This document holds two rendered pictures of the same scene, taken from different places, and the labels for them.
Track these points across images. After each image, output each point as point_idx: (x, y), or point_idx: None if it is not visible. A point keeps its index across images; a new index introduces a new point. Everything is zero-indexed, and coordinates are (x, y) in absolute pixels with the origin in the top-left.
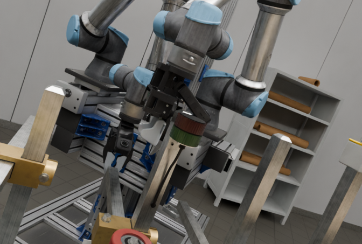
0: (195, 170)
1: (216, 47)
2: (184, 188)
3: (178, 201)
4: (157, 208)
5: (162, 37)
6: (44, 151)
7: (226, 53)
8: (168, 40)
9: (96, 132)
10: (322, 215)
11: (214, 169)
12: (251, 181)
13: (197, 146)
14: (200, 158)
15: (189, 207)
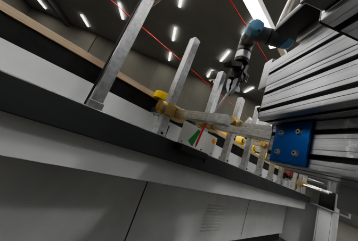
0: (297, 85)
1: (242, 39)
2: (262, 116)
3: (231, 119)
4: (206, 106)
5: (280, 48)
6: (233, 114)
7: (245, 30)
8: (277, 46)
9: None
10: (138, 32)
11: (341, 32)
12: (190, 65)
13: (208, 78)
14: (300, 63)
15: (218, 114)
